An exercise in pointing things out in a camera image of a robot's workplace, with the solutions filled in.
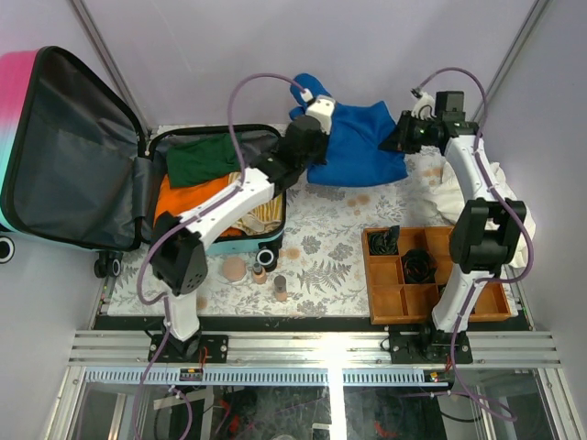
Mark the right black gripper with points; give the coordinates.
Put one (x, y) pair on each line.
(397, 140)

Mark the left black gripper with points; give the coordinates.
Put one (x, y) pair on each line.
(320, 137)

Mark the blue garment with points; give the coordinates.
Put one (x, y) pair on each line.
(353, 156)

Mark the yellow white striped towel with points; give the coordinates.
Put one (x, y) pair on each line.
(263, 219)

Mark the dark green garment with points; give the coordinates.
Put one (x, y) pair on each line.
(200, 161)

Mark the orange garment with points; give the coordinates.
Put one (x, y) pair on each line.
(178, 200)

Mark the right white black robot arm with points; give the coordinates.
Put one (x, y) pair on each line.
(488, 229)

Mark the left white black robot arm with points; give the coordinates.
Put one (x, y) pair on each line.
(177, 253)

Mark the rolled black belt top-left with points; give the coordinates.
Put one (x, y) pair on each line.
(385, 242)

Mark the rolled black belt centre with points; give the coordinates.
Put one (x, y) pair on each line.
(419, 266)

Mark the floral patterned table mat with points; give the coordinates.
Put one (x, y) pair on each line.
(321, 256)

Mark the small bottle black cap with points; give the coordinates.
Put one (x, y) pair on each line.
(259, 273)

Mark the small bottle grey cap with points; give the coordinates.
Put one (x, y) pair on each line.
(280, 288)

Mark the round peach compact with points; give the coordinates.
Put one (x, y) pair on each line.
(234, 269)

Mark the wooden compartment tray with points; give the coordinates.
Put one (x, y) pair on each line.
(391, 300)

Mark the pink teal open suitcase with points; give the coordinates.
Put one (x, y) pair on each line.
(76, 168)

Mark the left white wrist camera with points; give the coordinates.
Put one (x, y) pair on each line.
(322, 108)

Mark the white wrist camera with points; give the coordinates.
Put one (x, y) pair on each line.
(424, 106)
(322, 108)

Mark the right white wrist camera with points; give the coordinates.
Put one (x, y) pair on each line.
(424, 106)

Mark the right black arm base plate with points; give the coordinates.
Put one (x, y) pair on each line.
(428, 349)

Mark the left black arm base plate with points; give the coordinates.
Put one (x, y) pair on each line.
(199, 349)

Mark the aluminium rail frame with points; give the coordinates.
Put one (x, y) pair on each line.
(302, 358)

